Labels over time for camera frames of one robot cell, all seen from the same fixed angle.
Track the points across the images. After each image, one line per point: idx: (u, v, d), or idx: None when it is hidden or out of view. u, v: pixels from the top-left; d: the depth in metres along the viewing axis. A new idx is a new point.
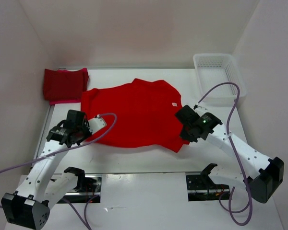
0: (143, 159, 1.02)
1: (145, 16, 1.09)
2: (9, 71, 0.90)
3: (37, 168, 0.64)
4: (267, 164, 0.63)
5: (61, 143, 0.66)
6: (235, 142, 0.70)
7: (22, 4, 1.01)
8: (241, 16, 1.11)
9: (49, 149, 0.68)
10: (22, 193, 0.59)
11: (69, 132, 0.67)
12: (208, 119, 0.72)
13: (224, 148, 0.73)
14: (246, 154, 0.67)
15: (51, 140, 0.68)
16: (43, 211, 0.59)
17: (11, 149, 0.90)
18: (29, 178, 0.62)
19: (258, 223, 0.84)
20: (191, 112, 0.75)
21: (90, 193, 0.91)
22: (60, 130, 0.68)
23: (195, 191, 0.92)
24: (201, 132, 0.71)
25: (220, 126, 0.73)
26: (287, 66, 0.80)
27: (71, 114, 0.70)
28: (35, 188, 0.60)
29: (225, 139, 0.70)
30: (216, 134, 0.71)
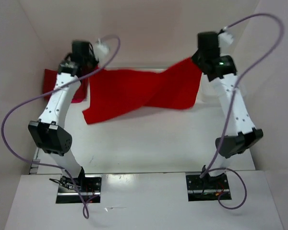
0: (143, 159, 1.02)
1: (145, 17, 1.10)
2: (10, 71, 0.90)
3: (54, 99, 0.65)
4: (249, 130, 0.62)
5: (72, 75, 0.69)
6: (236, 98, 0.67)
7: (22, 5, 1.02)
8: (241, 16, 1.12)
9: (62, 82, 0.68)
10: (45, 120, 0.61)
11: (79, 65, 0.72)
12: (226, 62, 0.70)
13: (222, 97, 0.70)
14: (237, 113, 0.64)
15: (61, 73, 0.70)
16: (66, 137, 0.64)
17: (11, 149, 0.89)
18: (49, 107, 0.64)
19: (257, 223, 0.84)
20: (214, 45, 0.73)
21: (90, 193, 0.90)
22: (69, 63, 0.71)
23: (193, 190, 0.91)
24: (210, 72, 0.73)
25: (233, 76, 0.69)
26: (287, 66, 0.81)
27: (75, 46, 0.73)
28: (56, 116, 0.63)
29: (229, 91, 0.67)
30: (223, 83, 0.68)
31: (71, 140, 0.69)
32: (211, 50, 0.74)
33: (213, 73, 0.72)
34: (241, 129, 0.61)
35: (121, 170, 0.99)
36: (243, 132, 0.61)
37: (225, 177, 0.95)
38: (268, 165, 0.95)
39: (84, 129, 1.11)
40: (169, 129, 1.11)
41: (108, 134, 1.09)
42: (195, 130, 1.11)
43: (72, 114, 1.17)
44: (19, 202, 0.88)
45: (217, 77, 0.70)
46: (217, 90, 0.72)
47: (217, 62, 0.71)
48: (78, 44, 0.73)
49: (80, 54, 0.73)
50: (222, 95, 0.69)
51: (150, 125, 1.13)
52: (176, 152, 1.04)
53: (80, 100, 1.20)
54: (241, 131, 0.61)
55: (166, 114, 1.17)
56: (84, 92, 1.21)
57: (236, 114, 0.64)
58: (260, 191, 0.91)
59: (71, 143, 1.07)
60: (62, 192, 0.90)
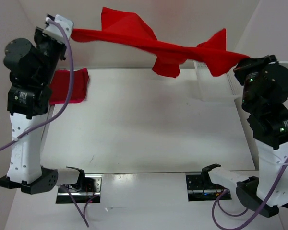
0: (143, 159, 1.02)
1: (145, 17, 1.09)
2: (9, 72, 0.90)
3: (17, 153, 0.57)
4: (285, 202, 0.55)
5: (29, 118, 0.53)
6: (284, 172, 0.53)
7: (22, 5, 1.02)
8: (241, 16, 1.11)
9: (18, 127, 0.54)
10: (14, 178, 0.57)
11: (34, 95, 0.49)
12: None
13: (263, 159, 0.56)
14: (282, 187, 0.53)
15: (15, 112, 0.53)
16: (46, 180, 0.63)
17: (10, 149, 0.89)
18: (13, 162, 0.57)
19: (257, 223, 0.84)
20: (282, 97, 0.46)
21: (90, 193, 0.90)
22: (18, 94, 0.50)
23: (193, 190, 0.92)
24: (264, 133, 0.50)
25: None
26: None
27: (10, 63, 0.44)
28: (24, 174, 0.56)
29: (278, 164, 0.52)
30: (277, 154, 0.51)
31: (54, 173, 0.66)
32: (277, 101, 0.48)
33: (267, 136, 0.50)
34: (278, 203, 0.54)
35: (121, 170, 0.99)
36: (279, 205, 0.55)
37: None
38: None
39: (84, 129, 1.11)
40: (169, 130, 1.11)
41: (108, 134, 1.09)
42: (196, 130, 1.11)
43: (72, 114, 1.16)
44: (19, 202, 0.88)
45: (268, 143, 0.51)
46: (261, 152, 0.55)
47: (278, 126, 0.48)
48: (26, 51, 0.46)
49: (36, 67, 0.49)
50: (269, 164, 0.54)
51: (150, 125, 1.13)
52: (176, 152, 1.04)
53: (80, 100, 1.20)
54: (277, 204, 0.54)
55: (167, 115, 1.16)
56: (84, 92, 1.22)
57: (278, 188, 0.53)
58: None
59: (72, 143, 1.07)
60: (62, 192, 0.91)
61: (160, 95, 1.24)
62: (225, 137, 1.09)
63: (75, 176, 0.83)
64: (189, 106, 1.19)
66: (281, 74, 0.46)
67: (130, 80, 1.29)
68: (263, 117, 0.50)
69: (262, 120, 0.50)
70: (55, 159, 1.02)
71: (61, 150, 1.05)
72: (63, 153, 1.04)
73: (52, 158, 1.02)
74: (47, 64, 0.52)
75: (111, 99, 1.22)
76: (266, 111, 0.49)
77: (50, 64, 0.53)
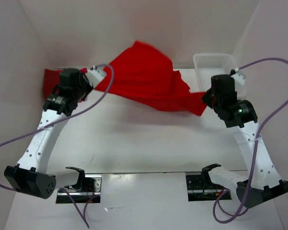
0: (143, 159, 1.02)
1: (145, 17, 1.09)
2: (9, 72, 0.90)
3: (36, 141, 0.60)
4: (276, 184, 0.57)
5: (59, 113, 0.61)
6: (260, 150, 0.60)
7: (22, 5, 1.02)
8: (241, 16, 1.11)
9: (46, 120, 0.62)
10: (23, 166, 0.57)
11: (67, 100, 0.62)
12: (246, 109, 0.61)
13: (242, 145, 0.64)
14: (263, 164, 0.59)
15: (47, 109, 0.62)
16: (48, 181, 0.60)
17: (11, 150, 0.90)
18: (29, 149, 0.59)
19: (257, 223, 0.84)
20: (230, 91, 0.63)
21: (90, 193, 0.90)
22: (56, 97, 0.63)
23: (193, 190, 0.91)
24: (229, 119, 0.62)
25: (254, 124, 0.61)
26: (287, 66, 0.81)
27: (64, 76, 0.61)
28: (36, 160, 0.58)
29: (250, 140, 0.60)
30: (244, 131, 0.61)
31: (54, 182, 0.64)
32: (229, 96, 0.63)
33: (232, 121, 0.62)
34: (266, 183, 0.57)
35: (121, 170, 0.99)
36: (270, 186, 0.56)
37: None
38: None
39: (84, 129, 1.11)
40: (169, 130, 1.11)
41: (107, 134, 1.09)
42: (195, 130, 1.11)
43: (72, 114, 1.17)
44: (19, 202, 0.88)
45: (236, 126, 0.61)
46: (235, 137, 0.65)
47: (236, 109, 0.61)
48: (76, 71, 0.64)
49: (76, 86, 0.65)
50: (245, 145, 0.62)
51: (150, 125, 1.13)
52: (176, 151, 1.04)
53: None
54: (268, 185, 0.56)
55: (167, 114, 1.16)
56: None
57: (260, 166, 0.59)
58: None
59: (71, 143, 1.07)
60: (62, 192, 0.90)
61: None
62: (225, 137, 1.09)
63: (76, 177, 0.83)
64: None
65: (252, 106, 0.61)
66: (221, 75, 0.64)
67: None
68: (224, 107, 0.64)
69: (223, 109, 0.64)
70: (55, 159, 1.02)
71: (61, 150, 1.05)
72: (63, 153, 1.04)
73: (52, 158, 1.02)
74: (82, 89, 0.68)
75: (111, 99, 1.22)
76: (223, 103, 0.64)
77: (83, 90, 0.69)
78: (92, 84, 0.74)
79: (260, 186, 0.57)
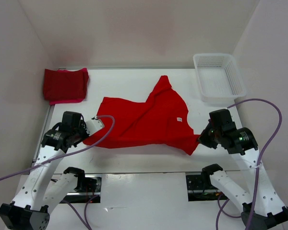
0: (143, 159, 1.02)
1: (145, 17, 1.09)
2: (10, 73, 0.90)
3: (33, 177, 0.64)
4: (279, 211, 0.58)
5: (56, 149, 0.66)
6: (260, 175, 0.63)
7: (22, 6, 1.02)
8: (242, 15, 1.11)
9: (44, 156, 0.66)
10: (19, 203, 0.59)
11: (65, 136, 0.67)
12: (246, 136, 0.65)
13: (244, 172, 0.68)
14: (265, 191, 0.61)
15: (45, 145, 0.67)
16: (42, 218, 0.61)
17: (11, 150, 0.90)
18: (25, 187, 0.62)
19: None
20: (229, 120, 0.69)
21: (90, 193, 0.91)
22: (55, 133, 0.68)
23: (193, 190, 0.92)
24: (231, 145, 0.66)
25: (254, 151, 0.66)
26: (287, 66, 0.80)
27: (67, 116, 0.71)
28: (32, 198, 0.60)
29: (252, 167, 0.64)
30: (246, 158, 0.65)
31: (48, 218, 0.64)
32: (229, 125, 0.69)
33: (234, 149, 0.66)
34: (269, 210, 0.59)
35: (121, 170, 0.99)
36: (273, 212, 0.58)
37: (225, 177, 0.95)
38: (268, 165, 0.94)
39: None
40: None
41: None
42: (195, 130, 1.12)
43: None
44: None
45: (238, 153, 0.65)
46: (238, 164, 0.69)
47: (237, 137, 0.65)
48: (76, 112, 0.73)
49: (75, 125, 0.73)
50: (247, 171, 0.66)
51: None
52: (176, 151, 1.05)
53: (81, 100, 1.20)
54: (270, 212, 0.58)
55: None
56: (84, 92, 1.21)
57: (262, 193, 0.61)
58: None
59: None
60: None
61: None
62: None
63: (69, 187, 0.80)
64: (189, 106, 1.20)
65: (252, 133, 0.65)
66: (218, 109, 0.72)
67: (130, 80, 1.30)
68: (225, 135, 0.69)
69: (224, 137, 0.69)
70: None
71: None
72: None
73: None
74: (79, 131, 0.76)
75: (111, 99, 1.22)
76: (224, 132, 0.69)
77: (79, 133, 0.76)
78: (89, 132, 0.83)
79: (264, 212, 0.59)
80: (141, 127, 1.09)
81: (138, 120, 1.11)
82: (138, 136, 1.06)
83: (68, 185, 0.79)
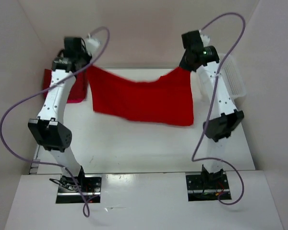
0: (143, 159, 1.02)
1: (145, 16, 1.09)
2: (9, 72, 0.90)
3: (51, 96, 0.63)
4: (230, 112, 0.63)
5: (67, 72, 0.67)
6: (220, 84, 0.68)
7: (22, 6, 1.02)
8: (241, 15, 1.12)
9: (57, 78, 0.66)
10: (44, 117, 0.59)
11: (73, 61, 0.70)
12: (209, 51, 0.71)
13: (206, 85, 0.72)
14: (221, 97, 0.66)
15: (56, 70, 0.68)
16: (66, 132, 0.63)
17: (11, 149, 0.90)
18: (46, 103, 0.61)
19: (257, 222, 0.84)
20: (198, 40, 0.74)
21: (90, 193, 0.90)
22: (63, 59, 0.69)
23: (193, 190, 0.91)
24: (196, 59, 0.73)
25: (216, 63, 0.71)
26: (287, 66, 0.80)
27: (68, 40, 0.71)
28: (55, 112, 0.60)
29: (212, 77, 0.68)
30: (208, 68, 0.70)
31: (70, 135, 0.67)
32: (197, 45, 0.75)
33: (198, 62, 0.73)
34: (222, 111, 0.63)
35: (121, 170, 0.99)
36: (226, 113, 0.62)
37: (225, 177, 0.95)
38: (269, 165, 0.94)
39: (84, 128, 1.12)
40: (169, 129, 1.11)
41: (107, 133, 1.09)
42: (196, 130, 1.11)
43: (73, 113, 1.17)
44: (18, 202, 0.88)
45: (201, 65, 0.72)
46: (201, 76, 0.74)
47: (201, 52, 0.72)
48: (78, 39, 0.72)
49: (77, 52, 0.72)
50: (208, 81, 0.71)
51: (150, 125, 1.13)
52: (176, 151, 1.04)
53: (80, 100, 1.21)
54: (223, 113, 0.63)
55: None
56: (84, 92, 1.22)
57: (219, 97, 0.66)
58: (259, 190, 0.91)
59: (71, 142, 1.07)
60: (62, 192, 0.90)
61: None
62: None
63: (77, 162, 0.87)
64: None
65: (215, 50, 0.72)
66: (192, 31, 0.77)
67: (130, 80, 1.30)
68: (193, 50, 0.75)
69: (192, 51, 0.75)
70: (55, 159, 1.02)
71: None
72: None
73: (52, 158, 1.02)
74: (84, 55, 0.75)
75: None
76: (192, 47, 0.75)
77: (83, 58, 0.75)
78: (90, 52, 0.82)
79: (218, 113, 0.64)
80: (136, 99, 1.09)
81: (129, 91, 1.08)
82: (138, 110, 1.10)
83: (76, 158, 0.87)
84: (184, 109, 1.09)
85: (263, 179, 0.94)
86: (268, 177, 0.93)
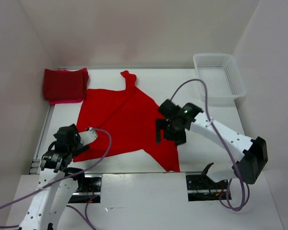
0: (142, 159, 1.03)
1: (146, 16, 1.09)
2: (10, 74, 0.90)
3: (36, 201, 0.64)
4: (249, 144, 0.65)
5: (55, 171, 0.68)
6: (218, 127, 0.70)
7: (23, 7, 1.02)
8: (242, 15, 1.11)
9: (44, 179, 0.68)
10: (26, 229, 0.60)
11: (63, 157, 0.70)
12: (189, 108, 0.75)
13: (206, 134, 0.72)
14: (229, 137, 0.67)
15: (44, 168, 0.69)
16: None
17: (11, 150, 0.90)
18: (30, 212, 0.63)
19: (256, 223, 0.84)
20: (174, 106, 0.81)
21: (90, 193, 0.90)
22: (53, 155, 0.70)
23: (195, 190, 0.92)
24: (184, 122, 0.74)
25: (201, 114, 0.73)
26: (287, 65, 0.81)
27: (61, 135, 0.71)
28: (38, 222, 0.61)
29: (208, 125, 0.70)
30: (198, 122, 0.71)
31: None
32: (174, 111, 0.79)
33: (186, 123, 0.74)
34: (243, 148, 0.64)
35: (121, 170, 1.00)
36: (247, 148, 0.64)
37: None
38: (268, 164, 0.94)
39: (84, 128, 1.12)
40: None
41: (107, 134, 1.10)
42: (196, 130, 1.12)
43: (73, 113, 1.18)
44: (18, 203, 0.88)
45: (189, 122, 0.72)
46: (197, 132, 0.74)
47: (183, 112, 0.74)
48: (72, 129, 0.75)
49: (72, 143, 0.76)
50: (205, 131, 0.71)
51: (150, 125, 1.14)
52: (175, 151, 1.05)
53: (80, 100, 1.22)
54: (245, 149, 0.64)
55: None
56: (84, 92, 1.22)
57: (229, 139, 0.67)
58: (259, 190, 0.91)
59: None
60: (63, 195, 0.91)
61: (159, 96, 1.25)
62: None
63: (73, 190, 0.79)
64: None
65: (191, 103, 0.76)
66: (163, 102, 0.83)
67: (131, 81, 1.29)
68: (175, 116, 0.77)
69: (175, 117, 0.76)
70: None
71: None
72: None
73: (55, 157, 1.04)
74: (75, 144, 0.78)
75: (111, 99, 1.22)
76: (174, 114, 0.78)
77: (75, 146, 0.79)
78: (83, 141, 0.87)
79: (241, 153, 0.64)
80: (126, 139, 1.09)
81: (112, 118, 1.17)
82: (129, 140, 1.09)
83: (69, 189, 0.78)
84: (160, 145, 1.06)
85: (263, 179, 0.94)
86: (268, 177, 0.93)
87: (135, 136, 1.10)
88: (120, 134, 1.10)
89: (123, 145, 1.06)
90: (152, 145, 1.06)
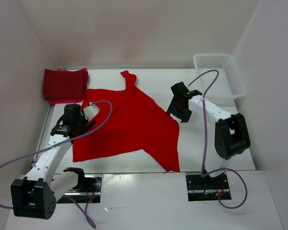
0: (142, 159, 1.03)
1: (146, 16, 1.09)
2: (10, 74, 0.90)
3: (44, 157, 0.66)
4: (228, 116, 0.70)
5: (65, 136, 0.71)
6: (207, 104, 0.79)
7: (23, 7, 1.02)
8: (242, 16, 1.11)
9: (54, 141, 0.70)
10: (31, 178, 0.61)
11: (71, 128, 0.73)
12: (192, 91, 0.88)
13: (199, 111, 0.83)
14: (213, 110, 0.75)
15: (54, 133, 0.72)
16: (50, 197, 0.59)
17: (11, 150, 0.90)
18: (38, 165, 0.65)
19: (257, 223, 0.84)
20: (184, 89, 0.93)
21: (90, 193, 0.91)
22: (62, 126, 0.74)
23: (194, 191, 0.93)
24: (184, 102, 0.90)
25: (198, 96, 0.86)
26: (287, 65, 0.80)
27: (67, 110, 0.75)
28: (44, 173, 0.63)
29: (200, 102, 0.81)
30: (192, 99, 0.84)
31: (54, 205, 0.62)
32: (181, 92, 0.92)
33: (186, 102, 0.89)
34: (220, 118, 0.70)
35: (121, 170, 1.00)
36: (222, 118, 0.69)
37: (225, 177, 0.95)
38: (268, 164, 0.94)
39: None
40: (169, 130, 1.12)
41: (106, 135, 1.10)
42: (195, 130, 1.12)
43: None
44: None
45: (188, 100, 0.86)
46: (195, 109, 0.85)
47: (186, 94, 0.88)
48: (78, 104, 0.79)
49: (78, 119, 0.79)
50: (197, 107, 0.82)
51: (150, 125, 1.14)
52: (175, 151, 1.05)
53: (80, 100, 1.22)
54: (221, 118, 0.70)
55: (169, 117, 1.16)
56: (84, 92, 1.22)
57: (212, 111, 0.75)
58: (259, 190, 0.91)
59: None
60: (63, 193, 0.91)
61: (159, 96, 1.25)
62: None
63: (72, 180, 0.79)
64: None
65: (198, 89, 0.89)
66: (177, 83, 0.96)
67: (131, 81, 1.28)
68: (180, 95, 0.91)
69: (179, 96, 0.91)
70: None
71: None
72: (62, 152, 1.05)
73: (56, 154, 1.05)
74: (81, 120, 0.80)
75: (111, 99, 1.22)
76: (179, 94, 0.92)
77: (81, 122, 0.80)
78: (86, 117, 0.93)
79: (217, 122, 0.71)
80: (126, 138, 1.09)
81: (112, 117, 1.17)
82: (128, 140, 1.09)
83: (70, 178, 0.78)
84: (160, 145, 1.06)
85: (263, 179, 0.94)
86: (268, 177, 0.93)
87: (135, 136, 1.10)
88: (120, 134, 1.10)
89: (123, 145, 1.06)
90: (152, 145, 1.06)
